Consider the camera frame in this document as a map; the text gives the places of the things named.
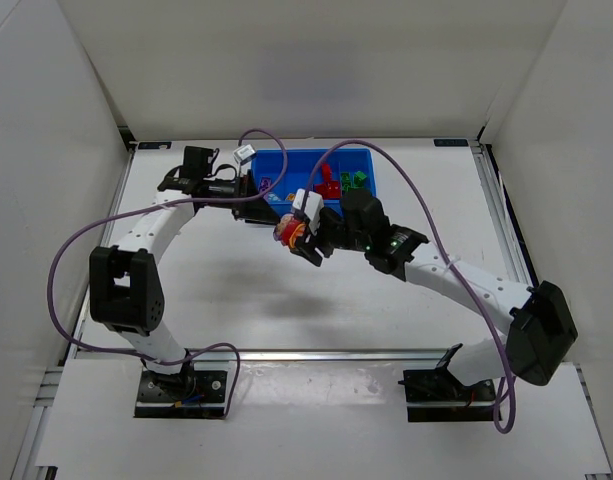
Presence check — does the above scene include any red flower lego brick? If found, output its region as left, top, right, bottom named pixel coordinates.
left=314, top=180, right=342, bottom=200

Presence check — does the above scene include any green printed lego brick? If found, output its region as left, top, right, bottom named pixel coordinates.
left=340, top=172, right=353, bottom=190

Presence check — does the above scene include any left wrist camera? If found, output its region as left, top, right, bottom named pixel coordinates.
left=233, top=144, right=257, bottom=166

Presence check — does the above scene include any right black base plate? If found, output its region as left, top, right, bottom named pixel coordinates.
left=398, top=343, right=502, bottom=423

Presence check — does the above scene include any small green bottom brick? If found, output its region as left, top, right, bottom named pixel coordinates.
left=352, top=170, right=368, bottom=189

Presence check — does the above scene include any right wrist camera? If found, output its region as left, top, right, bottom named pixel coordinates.
left=291, top=189, right=324, bottom=235

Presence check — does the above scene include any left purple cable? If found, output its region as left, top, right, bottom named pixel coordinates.
left=46, top=128, right=288, bottom=420

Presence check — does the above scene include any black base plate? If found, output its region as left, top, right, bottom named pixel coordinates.
left=134, top=366, right=228, bottom=420
left=398, top=343, right=502, bottom=423

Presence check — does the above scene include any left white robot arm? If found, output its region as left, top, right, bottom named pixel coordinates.
left=89, top=145, right=279, bottom=378

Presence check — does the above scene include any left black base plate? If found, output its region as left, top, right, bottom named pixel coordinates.
left=134, top=366, right=228, bottom=420

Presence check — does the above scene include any aluminium frame rail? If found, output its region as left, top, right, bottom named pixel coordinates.
left=75, top=348, right=557, bottom=363

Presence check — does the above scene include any blue divided plastic bin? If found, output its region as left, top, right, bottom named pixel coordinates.
left=250, top=148, right=376, bottom=216

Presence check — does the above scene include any purple cable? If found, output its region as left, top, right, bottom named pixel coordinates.
left=46, top=128, right=288, bottom=420
left=308, top=139, right=517, bottom=434

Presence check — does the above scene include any purple butterfly lego brick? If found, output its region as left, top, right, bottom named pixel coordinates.
left=258, top=177, right=272, bottom=192

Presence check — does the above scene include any purple rounded lego brick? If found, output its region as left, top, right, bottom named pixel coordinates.
left=273, top=213, right=293, bottom=242

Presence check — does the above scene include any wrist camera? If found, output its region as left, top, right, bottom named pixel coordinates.
left=291, top=189, right=324, bottom=235
left=233, top=144, right=257, bottom=166

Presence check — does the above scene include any red half-round lego brick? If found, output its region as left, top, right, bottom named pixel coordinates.
left=280, top=218, right=296, bottom=248

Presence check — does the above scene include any yellow orange butterfly lego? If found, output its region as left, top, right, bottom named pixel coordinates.
left=289, top=223, right=306, bottom=248

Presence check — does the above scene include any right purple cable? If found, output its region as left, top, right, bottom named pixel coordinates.
left=308, top=139, right=517, bottom=434

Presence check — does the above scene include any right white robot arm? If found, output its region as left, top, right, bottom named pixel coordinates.
left=274, top=189, right=578, bottom=388

